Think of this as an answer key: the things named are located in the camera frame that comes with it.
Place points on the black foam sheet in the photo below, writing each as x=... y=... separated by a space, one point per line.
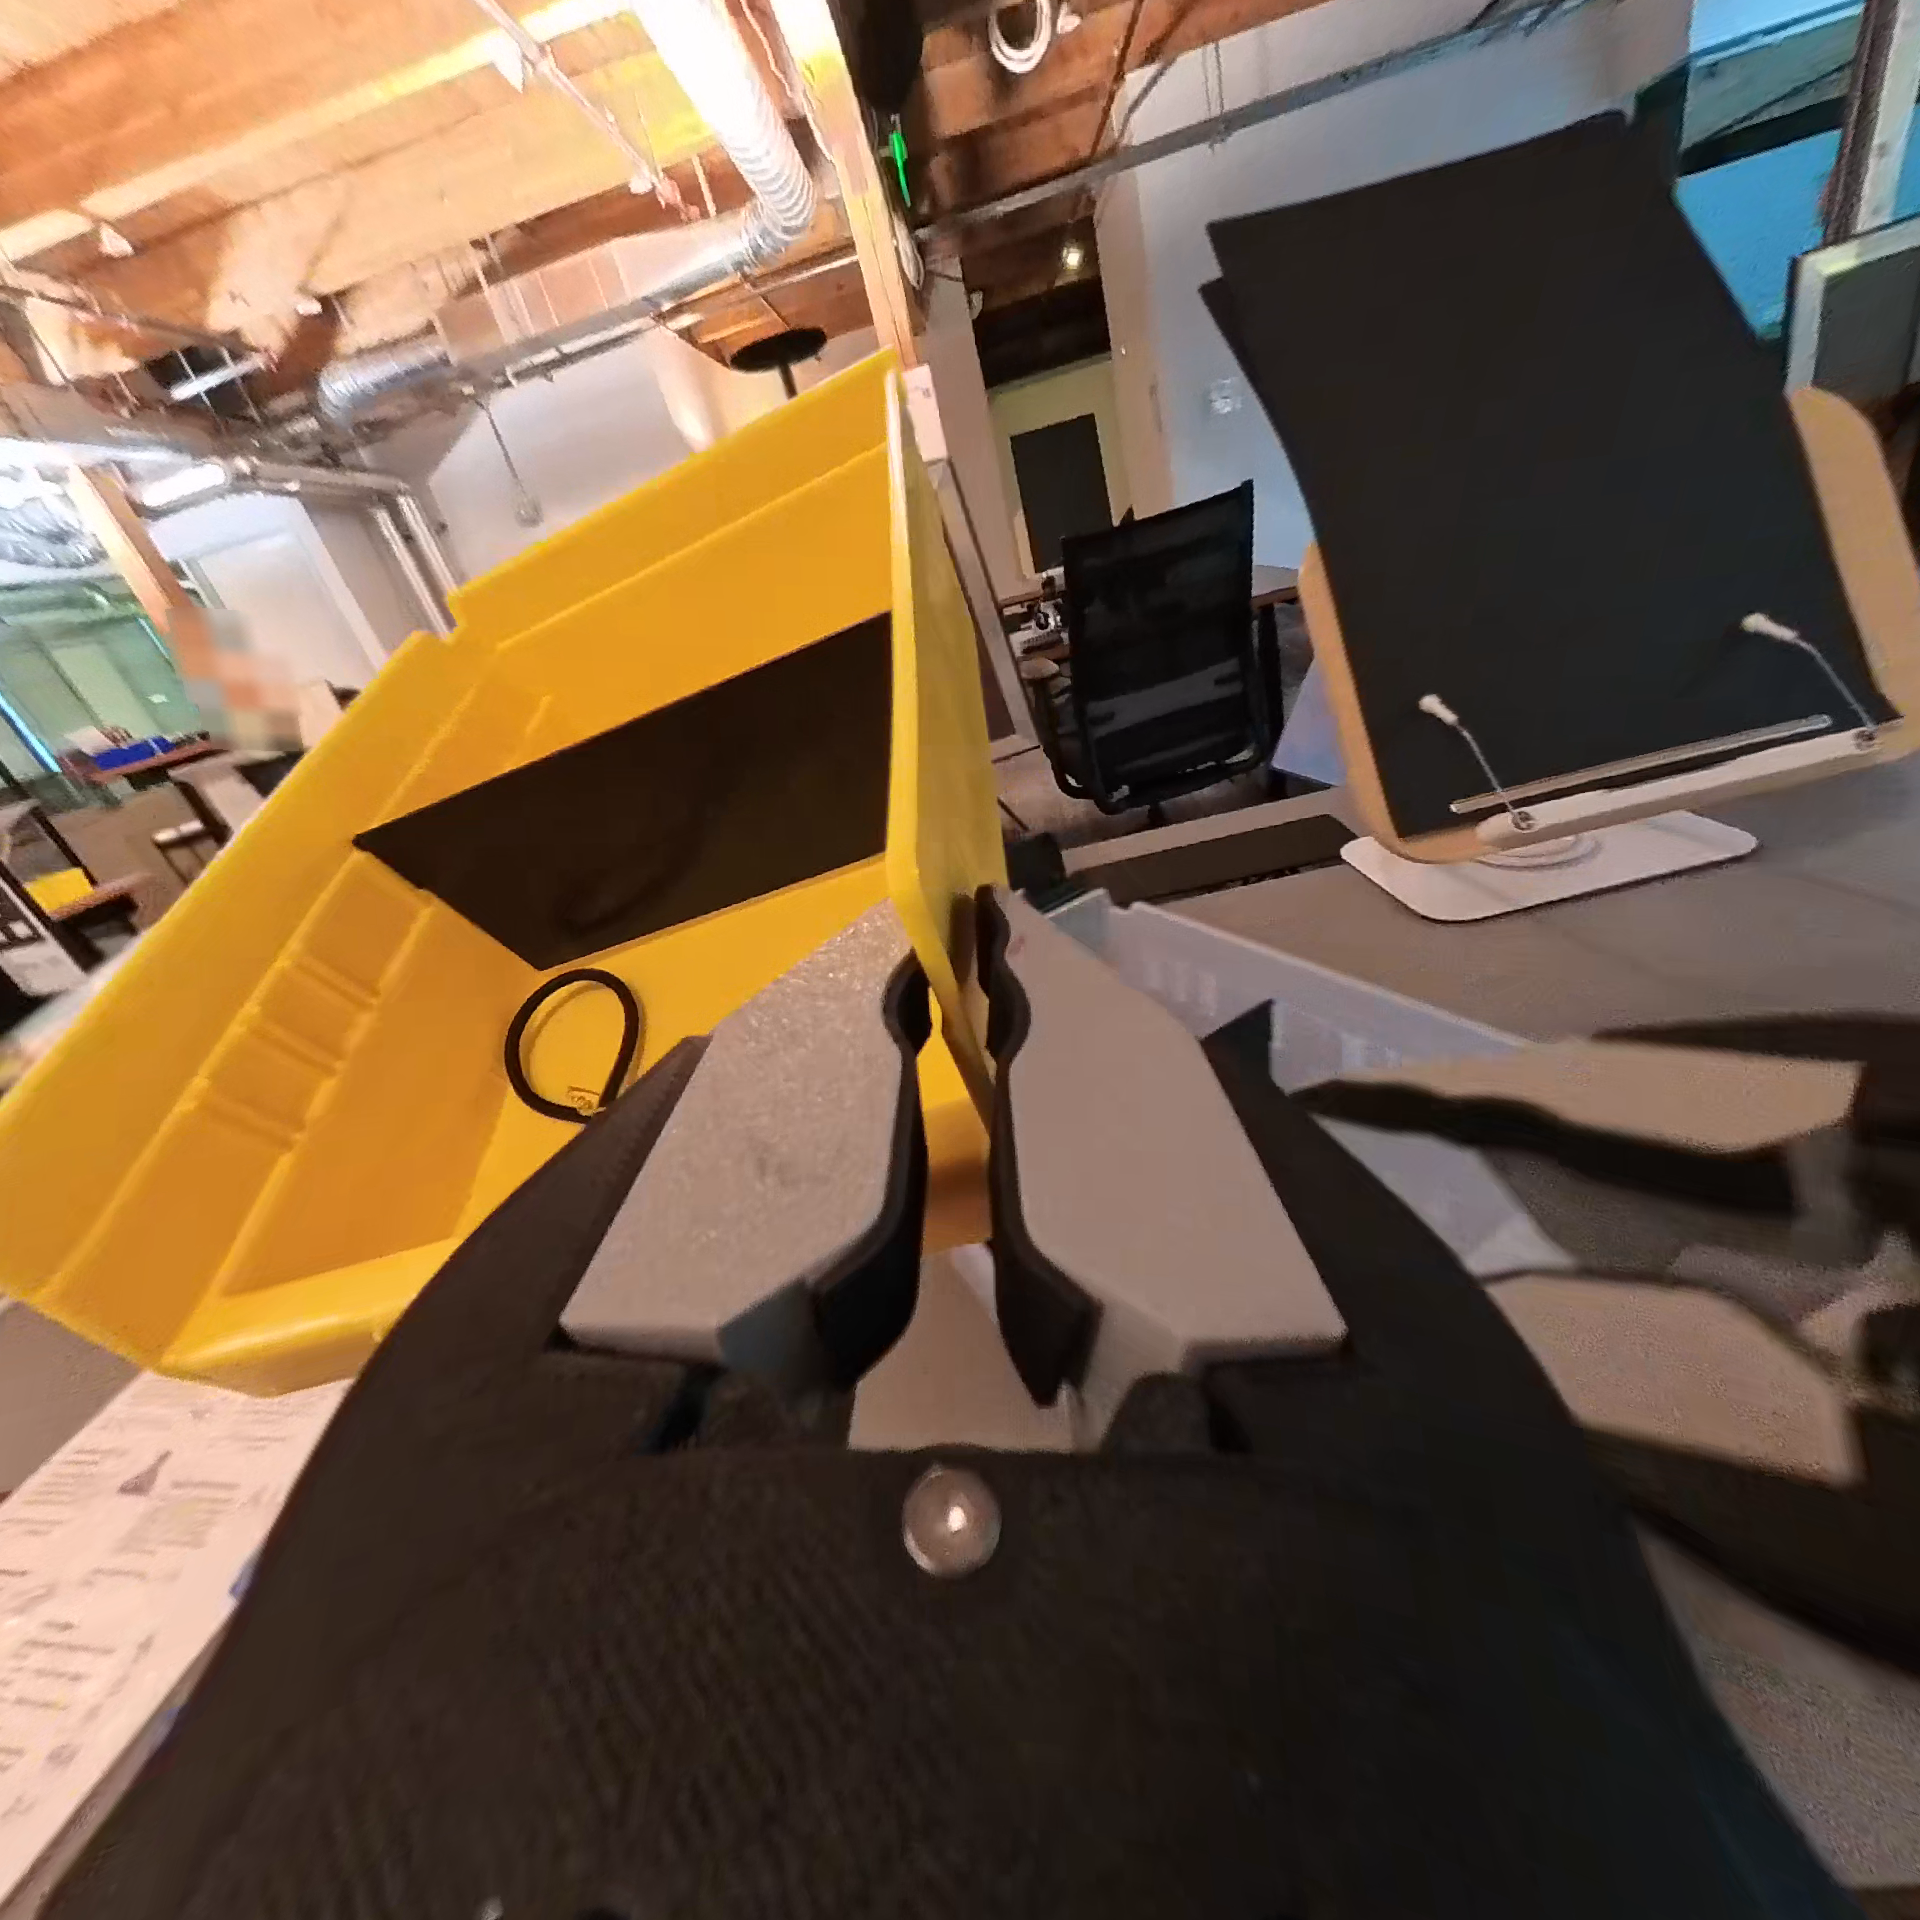
x=1499 y=451

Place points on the silver air duct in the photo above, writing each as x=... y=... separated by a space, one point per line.
x=749 y=165

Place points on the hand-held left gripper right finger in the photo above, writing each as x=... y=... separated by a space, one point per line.
x=1154 y=1185

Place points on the printed paper sheet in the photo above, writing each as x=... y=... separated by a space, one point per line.
x=120 y=1576

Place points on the wooden book stand white base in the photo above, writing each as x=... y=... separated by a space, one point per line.
x=1837 y=465

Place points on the yellow plastic bin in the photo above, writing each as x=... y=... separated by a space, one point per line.
x=300 y=1079

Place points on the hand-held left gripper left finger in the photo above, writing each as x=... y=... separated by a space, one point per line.
x=749 y=1172

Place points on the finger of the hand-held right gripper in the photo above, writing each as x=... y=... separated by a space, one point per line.
x=1711 y=1381
x=1620 y=1095

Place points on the black sheet in bin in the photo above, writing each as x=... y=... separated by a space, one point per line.
x=661 y=809

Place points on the clear plastic bin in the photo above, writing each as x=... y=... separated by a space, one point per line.
x=1200 y=974

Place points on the black mesh office chair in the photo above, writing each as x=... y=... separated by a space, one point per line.
x=1154 y=645

